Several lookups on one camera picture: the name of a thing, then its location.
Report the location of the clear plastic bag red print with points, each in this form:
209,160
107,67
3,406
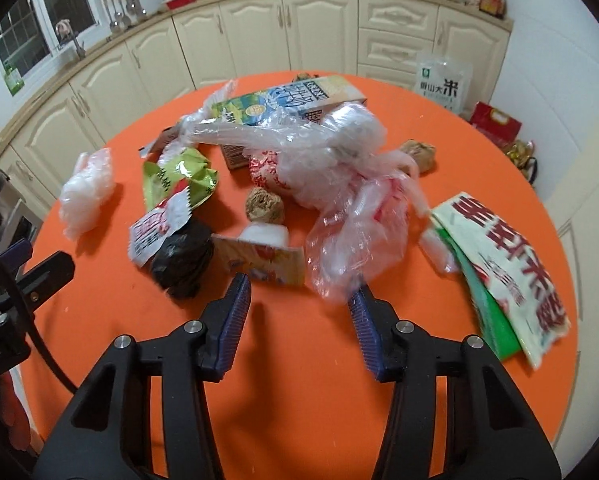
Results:
364,195

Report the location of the rice noodle package red text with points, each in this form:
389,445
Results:
515,300

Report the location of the hanging utensil rack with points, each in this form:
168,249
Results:
124,14

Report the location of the lower kitchen cabinets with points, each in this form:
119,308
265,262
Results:
92,100

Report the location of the window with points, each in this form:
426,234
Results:
28,33

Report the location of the flat beige paper package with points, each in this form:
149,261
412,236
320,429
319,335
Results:
263,252

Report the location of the white red snack wrapper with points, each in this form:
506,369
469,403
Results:
148,234

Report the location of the green snack wrapper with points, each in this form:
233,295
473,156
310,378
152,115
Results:
190,169

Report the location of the orange round tablecloth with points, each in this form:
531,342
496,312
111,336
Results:
299,402

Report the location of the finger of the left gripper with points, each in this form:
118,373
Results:
47,278

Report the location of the clear bubble wrap piece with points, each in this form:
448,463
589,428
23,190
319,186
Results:
204,112

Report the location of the red basin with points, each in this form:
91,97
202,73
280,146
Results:
177,4

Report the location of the faucet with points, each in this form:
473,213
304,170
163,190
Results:
66,33

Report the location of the white plastic bag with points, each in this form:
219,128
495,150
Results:
84,193

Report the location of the milk carton box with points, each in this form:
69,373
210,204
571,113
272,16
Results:
295,111

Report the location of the black plastic bag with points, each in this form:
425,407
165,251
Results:
180,263

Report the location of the cardboard box with groceries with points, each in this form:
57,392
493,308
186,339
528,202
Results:
522,155

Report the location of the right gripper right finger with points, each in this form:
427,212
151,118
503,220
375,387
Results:
491,431

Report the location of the brown paper ball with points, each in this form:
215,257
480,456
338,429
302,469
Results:
424,154
264,206

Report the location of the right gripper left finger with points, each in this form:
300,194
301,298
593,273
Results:
105,431

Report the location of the rice bag white green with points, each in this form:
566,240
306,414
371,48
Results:
443,80

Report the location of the green bottle on sill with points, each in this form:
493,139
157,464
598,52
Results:
13,78

